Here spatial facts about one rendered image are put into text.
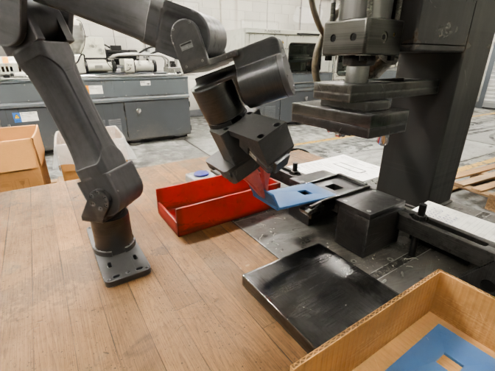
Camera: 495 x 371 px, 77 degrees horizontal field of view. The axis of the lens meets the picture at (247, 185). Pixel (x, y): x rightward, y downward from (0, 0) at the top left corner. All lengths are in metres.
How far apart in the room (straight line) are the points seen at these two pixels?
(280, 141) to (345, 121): 0.20
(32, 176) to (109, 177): 2.16
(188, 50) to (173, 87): 4.68
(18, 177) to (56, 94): 2.14
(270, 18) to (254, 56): 7.83
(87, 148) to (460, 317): 0.55
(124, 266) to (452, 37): 0.67
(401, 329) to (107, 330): 0.37
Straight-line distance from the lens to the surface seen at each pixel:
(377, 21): 0.54
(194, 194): 0.73
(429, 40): 0.63
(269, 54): 0.39
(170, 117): 5.10
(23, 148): 2.59
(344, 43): 0.55
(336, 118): 0.55
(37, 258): 0.66
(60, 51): 0.55
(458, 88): 0.75
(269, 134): 0.35
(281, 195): 0.55
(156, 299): 0.49
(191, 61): 0.40
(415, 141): 0.78
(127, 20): 0.45
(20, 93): 4.88
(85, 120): 0.52
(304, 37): 6.29
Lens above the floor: 1.22
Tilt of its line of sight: 22 degrees down
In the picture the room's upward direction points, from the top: straight up
